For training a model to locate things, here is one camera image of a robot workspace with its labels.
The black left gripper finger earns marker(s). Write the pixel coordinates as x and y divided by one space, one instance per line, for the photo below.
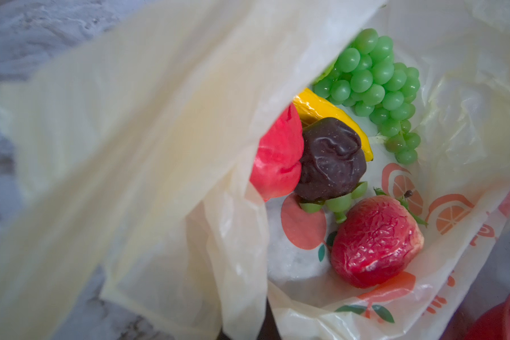
269 330

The red toy fruit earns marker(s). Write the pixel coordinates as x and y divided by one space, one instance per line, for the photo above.
277 168

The dark brown toy fruit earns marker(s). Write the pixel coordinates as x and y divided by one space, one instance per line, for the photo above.
332 166

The yellow plastic fruit-print bag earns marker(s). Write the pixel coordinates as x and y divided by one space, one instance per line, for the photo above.
133 153

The yellow toy banana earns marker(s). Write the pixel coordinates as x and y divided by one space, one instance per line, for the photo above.
312 108

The red flower-shaped plate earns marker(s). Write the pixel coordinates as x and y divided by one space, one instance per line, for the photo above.
494 324

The green toy grape bunch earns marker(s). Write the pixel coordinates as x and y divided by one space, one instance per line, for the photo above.
366 78

